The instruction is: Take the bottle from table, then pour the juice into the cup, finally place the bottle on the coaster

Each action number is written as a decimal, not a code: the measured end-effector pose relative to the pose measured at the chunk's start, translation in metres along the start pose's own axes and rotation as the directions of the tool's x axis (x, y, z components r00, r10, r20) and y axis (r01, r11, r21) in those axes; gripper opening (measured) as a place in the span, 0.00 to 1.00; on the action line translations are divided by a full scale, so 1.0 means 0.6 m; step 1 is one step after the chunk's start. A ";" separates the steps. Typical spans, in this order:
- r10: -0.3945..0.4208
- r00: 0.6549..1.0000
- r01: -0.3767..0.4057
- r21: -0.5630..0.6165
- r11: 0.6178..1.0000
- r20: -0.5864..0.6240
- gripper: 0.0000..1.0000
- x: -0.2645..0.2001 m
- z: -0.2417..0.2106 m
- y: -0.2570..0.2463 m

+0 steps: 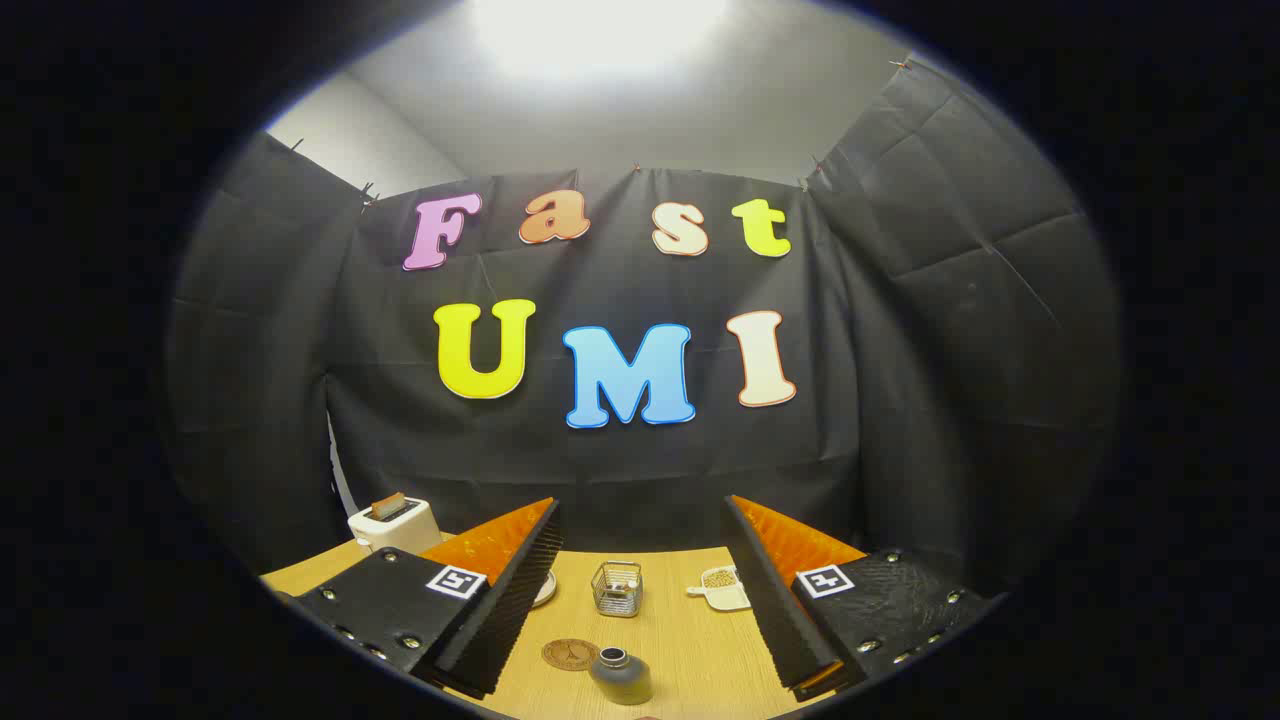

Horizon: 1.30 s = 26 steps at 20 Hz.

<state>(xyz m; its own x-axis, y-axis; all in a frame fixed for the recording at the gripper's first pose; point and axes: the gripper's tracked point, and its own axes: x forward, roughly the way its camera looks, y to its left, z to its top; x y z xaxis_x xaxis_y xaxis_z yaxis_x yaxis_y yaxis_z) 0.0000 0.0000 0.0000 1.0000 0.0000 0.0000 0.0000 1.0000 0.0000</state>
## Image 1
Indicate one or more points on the white plate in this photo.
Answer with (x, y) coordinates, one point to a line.
(545, 590)

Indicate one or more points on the small white scoop dish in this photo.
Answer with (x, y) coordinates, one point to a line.
(722, 592)

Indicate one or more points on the round wooden coaster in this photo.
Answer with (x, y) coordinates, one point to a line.
(568, 655)

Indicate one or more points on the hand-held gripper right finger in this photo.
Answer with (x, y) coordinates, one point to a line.
(775, 620)

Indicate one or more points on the silver bottle with green label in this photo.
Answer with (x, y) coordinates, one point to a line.
(620, 682)

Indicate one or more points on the wooden table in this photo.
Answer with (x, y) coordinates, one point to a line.
(690, 650)

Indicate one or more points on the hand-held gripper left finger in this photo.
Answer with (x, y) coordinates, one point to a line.
(500, 620)

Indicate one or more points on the white toaster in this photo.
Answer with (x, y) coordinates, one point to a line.
(400, 530)

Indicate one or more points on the toast slice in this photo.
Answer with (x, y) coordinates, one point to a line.
(388, 505)

